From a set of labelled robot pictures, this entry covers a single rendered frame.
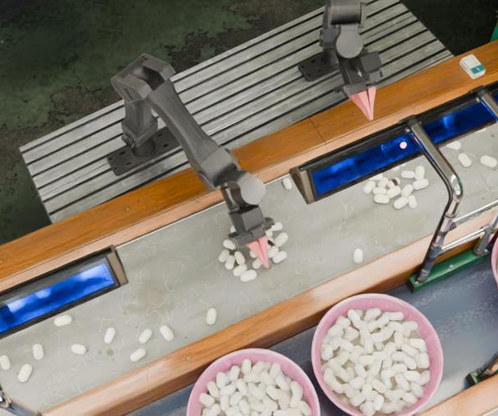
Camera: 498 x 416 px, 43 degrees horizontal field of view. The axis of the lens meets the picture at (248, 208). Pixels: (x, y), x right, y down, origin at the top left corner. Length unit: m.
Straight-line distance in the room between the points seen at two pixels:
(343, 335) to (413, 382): 0.17
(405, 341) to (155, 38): 1.96
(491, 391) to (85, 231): 0.95
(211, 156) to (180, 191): 0.21
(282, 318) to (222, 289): 0.16
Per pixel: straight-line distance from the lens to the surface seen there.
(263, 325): 1.36
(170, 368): 1.36
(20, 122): 2.82
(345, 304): 1.38
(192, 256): 1.46
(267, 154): 1.55
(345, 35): 1.40
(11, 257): 1.56
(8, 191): 2.64
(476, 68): 1.74
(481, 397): 1.37
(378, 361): 1.38
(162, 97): 1.30
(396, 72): 1.85
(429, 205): 1.53
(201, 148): 1.33
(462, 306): 1.51
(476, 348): 1.49
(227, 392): 1.35
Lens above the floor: 2.05
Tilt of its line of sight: 61 degrees down
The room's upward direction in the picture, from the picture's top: 8 degrees counter-clockwise
